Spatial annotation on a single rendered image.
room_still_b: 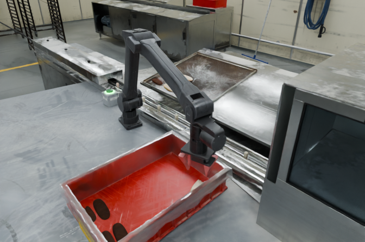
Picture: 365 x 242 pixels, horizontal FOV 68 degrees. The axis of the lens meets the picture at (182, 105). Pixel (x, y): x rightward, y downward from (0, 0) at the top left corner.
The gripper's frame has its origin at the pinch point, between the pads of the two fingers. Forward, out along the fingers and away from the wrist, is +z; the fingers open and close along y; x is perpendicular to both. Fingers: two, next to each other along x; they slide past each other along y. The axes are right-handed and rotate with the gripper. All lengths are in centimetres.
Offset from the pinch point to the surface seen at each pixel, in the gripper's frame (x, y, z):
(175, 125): 27.7, -27.1, 4.2
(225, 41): 393, -157, 56
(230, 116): 43.7, -5.9, 1.1
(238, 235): -9.5, 19.3, 9.5
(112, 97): 32, -72, 2
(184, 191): -3.4, -3.5, 8.7
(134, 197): -14.7, -17.0, 8.6
